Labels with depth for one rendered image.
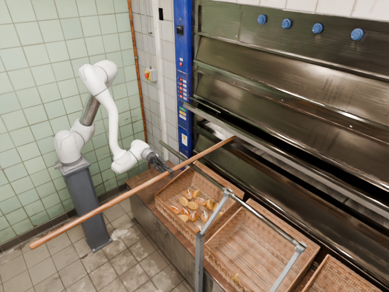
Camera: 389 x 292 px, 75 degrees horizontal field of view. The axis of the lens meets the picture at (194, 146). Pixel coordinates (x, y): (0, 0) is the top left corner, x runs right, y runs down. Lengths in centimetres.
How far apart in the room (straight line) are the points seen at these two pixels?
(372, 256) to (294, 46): 118
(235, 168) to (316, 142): 72
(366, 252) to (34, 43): 257
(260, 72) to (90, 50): 151
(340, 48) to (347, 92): 19
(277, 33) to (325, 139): 60
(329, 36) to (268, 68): 34
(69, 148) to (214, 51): 123
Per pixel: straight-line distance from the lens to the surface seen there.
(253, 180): 192
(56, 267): 289
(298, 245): 141
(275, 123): 159
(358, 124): 139
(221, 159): 207
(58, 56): 243
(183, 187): 236
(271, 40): 153
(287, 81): 148
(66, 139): 205
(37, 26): 237
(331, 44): 137
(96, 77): 172
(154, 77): 243
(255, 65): 159
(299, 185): 170
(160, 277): 258
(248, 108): 169
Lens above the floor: 226
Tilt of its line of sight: 35 degrees down
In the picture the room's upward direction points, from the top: straight up
